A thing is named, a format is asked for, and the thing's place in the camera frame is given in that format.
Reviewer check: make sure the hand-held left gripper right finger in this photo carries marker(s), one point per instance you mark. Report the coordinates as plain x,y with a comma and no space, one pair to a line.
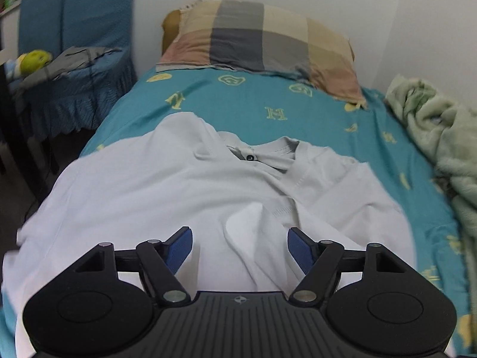
300,250

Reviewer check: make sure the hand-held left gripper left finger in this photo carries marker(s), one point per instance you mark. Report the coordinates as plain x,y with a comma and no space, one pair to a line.
180,248

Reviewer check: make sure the white t-shirt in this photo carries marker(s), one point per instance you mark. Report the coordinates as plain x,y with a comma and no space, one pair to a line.
167,186

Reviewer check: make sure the teal printed bed sheet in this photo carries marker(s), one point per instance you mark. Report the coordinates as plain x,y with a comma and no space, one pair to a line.
328,119

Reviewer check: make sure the green fleece blanket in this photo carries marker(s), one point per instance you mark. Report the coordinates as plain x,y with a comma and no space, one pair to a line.
447,138

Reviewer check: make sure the grey cloth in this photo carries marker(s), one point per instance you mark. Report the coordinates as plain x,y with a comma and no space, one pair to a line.
74,61

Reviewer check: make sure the checked pillow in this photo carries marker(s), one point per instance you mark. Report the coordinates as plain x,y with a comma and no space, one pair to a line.
261,37

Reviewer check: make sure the brown cushion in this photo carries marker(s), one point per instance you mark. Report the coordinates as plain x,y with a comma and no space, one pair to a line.
169,30

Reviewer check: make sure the yellow-green plush toy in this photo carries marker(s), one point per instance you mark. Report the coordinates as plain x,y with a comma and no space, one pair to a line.
33,61

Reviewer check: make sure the blue covered chair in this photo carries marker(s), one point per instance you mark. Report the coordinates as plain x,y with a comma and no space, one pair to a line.
82,15

